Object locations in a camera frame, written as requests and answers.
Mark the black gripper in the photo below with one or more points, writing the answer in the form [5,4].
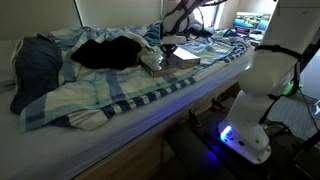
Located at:
[169,47]

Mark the books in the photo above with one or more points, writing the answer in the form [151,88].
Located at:
[186,58]

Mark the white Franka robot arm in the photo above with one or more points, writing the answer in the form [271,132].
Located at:
[276,76]

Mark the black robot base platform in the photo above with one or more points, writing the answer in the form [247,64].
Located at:
[200,150]

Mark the tan book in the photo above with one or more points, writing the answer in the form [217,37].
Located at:
[155,68]

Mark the black garment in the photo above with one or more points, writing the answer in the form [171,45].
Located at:
[110,53]

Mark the blue plaid duvet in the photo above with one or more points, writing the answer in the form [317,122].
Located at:
[110,86]

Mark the red black clamp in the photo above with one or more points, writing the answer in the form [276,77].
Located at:
[218,105]
[195,119]

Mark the computer monitor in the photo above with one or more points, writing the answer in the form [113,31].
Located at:
[251,21]

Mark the green object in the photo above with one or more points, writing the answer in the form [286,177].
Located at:
[290,88]

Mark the dark blue pillow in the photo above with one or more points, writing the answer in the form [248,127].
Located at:
[36,73]

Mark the grey ribbed floor mat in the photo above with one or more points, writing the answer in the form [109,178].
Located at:
[293,116]

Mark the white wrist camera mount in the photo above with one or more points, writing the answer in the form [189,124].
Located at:
[174,39]

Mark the wooden bed frame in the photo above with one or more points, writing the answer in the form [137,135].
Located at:
[140,156]

